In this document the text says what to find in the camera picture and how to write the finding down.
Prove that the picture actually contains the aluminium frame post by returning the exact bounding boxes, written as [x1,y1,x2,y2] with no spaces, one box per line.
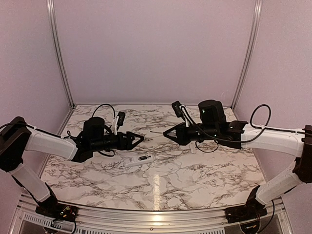
[46,0,75,109]
[231,0,263,111]

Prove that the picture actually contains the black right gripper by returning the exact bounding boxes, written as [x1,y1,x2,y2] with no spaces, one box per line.
[164,122,218,146]

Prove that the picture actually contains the aluminium frame left post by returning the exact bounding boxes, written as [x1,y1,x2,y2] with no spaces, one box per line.
[46,0,75,109]

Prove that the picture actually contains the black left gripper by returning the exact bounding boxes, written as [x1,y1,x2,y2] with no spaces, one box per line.
[91,131,144,152]

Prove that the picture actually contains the aluminium front rail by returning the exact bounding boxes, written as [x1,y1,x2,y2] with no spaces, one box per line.
[9,194,293,234]

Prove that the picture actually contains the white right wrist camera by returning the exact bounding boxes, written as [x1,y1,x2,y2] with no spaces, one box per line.
[171,100,192,127]

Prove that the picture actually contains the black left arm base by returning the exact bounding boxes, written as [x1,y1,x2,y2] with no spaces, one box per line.
[36,200,78,222]

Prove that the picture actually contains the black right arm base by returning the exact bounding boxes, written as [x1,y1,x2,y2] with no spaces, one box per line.
[225,200,268,223]

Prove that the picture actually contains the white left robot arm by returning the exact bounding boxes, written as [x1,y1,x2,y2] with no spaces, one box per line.
[0,117,144,217]

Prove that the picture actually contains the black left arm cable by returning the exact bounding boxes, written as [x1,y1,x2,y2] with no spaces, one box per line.
[0,104,117,234]

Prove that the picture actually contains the aluminium frame right post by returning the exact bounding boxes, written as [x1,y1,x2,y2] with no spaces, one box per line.
[231,0,263,111]

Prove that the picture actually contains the white battery cover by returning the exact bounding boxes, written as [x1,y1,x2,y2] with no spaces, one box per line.
[189,142,196,154]

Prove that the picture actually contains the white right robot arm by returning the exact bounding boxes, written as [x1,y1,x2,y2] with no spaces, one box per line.
[163,99,312,218]

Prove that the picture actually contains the white remote control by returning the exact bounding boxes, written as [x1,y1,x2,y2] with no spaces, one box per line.
[124,155,155,167]

